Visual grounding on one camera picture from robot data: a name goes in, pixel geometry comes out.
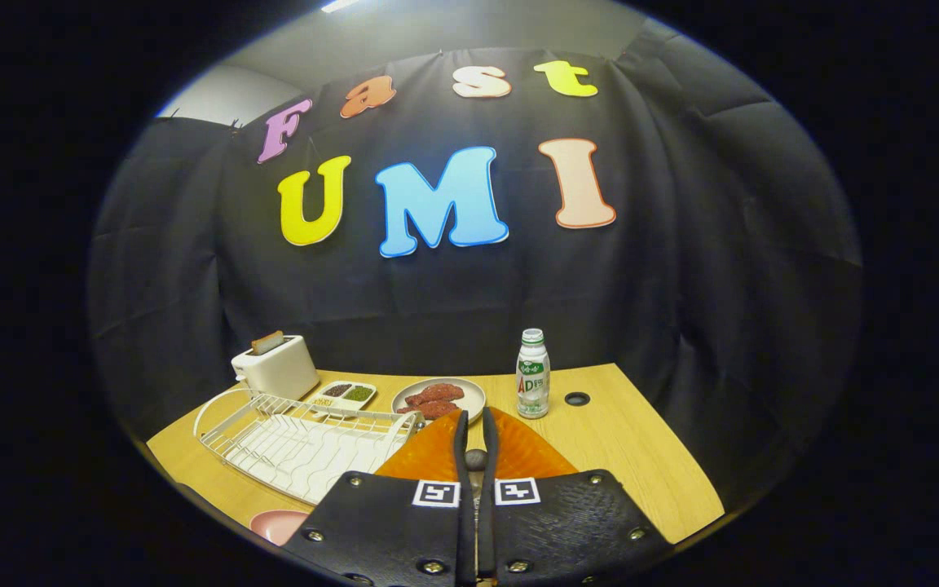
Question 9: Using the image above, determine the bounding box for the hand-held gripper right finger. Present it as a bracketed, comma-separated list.
[479, 406, 676, 587]

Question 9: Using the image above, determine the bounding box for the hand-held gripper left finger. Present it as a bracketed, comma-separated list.
[282, 409, 474, 587]

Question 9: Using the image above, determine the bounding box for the pink plate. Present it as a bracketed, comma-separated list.
[249, 510, 311, 547]

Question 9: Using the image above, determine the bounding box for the white wire dish rack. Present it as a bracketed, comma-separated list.
[193, 387, 425, 506]

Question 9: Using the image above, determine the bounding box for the white divided dish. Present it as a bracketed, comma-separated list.
[306, 380, 378, 418]

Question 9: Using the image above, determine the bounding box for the beige plate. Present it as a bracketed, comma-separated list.
[391, 377, 487, 425]

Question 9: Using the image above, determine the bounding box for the white green drink bottle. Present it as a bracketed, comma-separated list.
[515, 328, 552, 420]

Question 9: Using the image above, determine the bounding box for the white toaster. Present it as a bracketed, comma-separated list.
[231, 334, 321, 402]

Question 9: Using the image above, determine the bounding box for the black backdrop cloth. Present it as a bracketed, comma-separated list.
[86, 16, 866, 514]

